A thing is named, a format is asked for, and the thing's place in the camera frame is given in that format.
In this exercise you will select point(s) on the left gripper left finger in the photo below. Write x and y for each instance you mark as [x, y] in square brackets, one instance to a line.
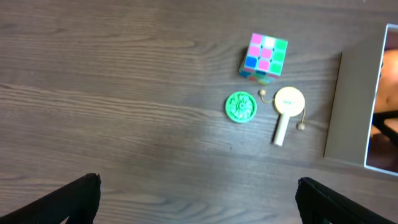
[76, 202]

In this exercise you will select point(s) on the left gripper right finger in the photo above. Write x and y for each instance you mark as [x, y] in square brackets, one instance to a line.
[319, 204]

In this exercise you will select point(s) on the pastel rubik's cube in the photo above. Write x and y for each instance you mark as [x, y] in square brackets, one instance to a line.
[264, 59]

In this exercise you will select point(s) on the white open cardboard box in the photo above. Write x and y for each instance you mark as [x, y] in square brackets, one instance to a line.
[354, 101]

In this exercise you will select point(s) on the yellow rattle drum toy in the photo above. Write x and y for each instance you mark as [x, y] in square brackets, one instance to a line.
[288, 102]

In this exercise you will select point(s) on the green round disc toy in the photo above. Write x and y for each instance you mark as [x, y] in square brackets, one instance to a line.
[240, 107]

